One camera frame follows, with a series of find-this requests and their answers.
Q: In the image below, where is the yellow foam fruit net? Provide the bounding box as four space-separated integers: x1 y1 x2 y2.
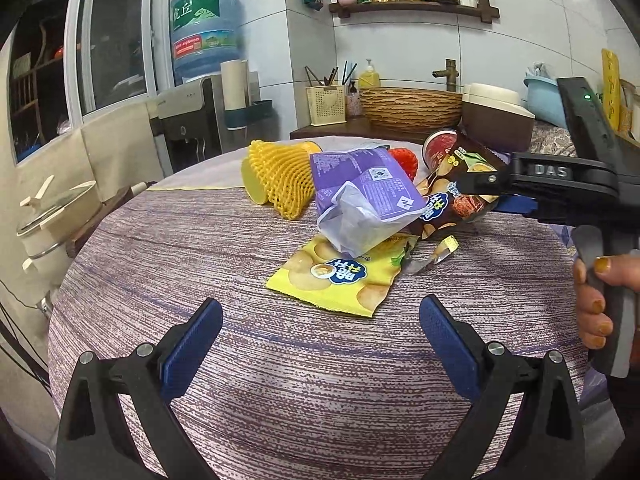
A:
241 140 323 221

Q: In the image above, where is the yellow plastic strip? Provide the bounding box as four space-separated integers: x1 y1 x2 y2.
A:
601 49 621 132

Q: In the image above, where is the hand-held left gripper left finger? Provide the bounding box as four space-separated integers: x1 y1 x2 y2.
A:
56 297 224 480

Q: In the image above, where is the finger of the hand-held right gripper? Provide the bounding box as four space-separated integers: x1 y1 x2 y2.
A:
494 196 539 218
457 170 512 196

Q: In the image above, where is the paisley patterned cloth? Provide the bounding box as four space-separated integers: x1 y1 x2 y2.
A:
529 120 582 162

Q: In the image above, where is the pot with glass lid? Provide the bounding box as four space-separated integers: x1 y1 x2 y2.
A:
16 176 99 262

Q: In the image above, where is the paper cup holder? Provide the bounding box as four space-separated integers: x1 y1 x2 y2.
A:
220 59 274 129

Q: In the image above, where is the sliding window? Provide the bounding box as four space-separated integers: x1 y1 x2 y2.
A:
9 0 173 163

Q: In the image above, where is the yellow chip bag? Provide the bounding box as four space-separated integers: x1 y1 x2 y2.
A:
265 234 460 319

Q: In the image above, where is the yellow soap bottle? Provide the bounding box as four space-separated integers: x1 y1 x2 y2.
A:
358 58 382 89

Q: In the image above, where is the woven basin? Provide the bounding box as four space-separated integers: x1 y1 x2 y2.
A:
359 87 464 132

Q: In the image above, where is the brown and cream box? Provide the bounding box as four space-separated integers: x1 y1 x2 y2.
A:
461 82 536 154

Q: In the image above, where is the beige cutlery basket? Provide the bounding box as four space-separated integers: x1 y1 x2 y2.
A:
306 85 348 126

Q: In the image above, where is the brown chip bag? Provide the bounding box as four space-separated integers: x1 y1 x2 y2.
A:
412 132 512 241

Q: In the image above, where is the wooden counter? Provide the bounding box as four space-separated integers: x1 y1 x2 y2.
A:
290 116 427 144

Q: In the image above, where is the bronze faucet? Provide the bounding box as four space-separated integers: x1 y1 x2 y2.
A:
432 59 459 94

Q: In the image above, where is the person's right hand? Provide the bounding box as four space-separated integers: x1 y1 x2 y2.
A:
572 254 640 350

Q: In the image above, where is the purple snack bag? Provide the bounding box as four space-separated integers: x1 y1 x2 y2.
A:
310 147 427 258

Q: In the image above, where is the water dispenser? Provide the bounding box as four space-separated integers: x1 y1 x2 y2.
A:
149 77 224 182

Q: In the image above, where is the blue water jug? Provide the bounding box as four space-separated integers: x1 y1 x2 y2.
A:
170 0 240 84

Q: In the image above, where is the light blue basin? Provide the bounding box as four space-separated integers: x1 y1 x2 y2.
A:
523 62 569 129

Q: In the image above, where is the bundle of chopsticks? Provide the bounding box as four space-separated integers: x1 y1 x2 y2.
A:
306 61 359 88

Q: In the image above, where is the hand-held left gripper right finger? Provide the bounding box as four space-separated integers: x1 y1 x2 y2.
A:
419 294 586 480

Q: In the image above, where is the striped tablecloth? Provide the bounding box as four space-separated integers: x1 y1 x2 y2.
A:
47 137 601 480

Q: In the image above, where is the red foam net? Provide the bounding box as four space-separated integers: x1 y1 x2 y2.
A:
389 147 420 181

